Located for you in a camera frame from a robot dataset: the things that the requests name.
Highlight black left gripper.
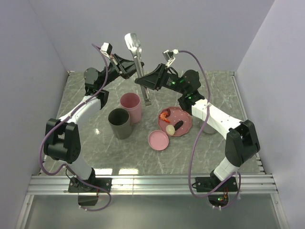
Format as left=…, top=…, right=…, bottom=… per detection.
left=100, top=54, right=145, bottom=89

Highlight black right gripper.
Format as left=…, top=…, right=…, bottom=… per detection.
left=135, top=63, right=187, bottom=95

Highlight metal serving tongs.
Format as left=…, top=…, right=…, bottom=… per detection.
left=124, top=33, right=152, bottom=106

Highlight orange toy shrimp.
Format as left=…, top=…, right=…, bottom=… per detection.
left=159, top=111, right=171, bottom=123

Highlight dark toy sea cucumber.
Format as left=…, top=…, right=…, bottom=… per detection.
left=174, top=120, right=184, bottom=131

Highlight white toy egg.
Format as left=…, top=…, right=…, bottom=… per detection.
left=165, top=125, right=175, bottom=136

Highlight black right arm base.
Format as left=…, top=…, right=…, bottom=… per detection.
left=192, top=177, right=241, bottom=210

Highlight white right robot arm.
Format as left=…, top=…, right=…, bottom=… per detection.
left=135, top=64, right=260, bottom=191

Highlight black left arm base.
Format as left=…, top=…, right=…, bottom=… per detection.
left=68, top=177, right=112, bottom=207

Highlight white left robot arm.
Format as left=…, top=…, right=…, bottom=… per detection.
left=39, top=54, right=144, bottom=192

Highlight pink cylindrical container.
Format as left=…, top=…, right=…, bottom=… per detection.
left=120, top=93, right=142, bottom=124

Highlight pink dotted plate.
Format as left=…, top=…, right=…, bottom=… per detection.
left=157, top=106, right=192, bottom=137

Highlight grey cylindrical container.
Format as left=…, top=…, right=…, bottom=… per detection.
left=108, top=108, right=132, bottom=140

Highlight pink round lid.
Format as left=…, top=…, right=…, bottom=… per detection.
left=148, top=130, right=169, bottom=151

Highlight grey round lid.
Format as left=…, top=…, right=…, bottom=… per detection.
left=199, top=120, right=217, bottom=135

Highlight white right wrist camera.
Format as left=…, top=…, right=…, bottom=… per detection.
left=163, top=49, right=179, bottom=69

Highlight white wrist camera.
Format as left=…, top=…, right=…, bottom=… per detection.
left=100, top=42, right=112, bottom=59
left=163, top=49, right=179, bottom=69

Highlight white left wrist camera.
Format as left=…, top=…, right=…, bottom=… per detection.
left=100, top=42, right=112, bottom=59

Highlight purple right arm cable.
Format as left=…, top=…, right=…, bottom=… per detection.
left=175, top=49, right=242, bottom=210

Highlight aluminium frame rail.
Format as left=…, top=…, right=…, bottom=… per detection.
left=16, top=174, right=289, bottom=229

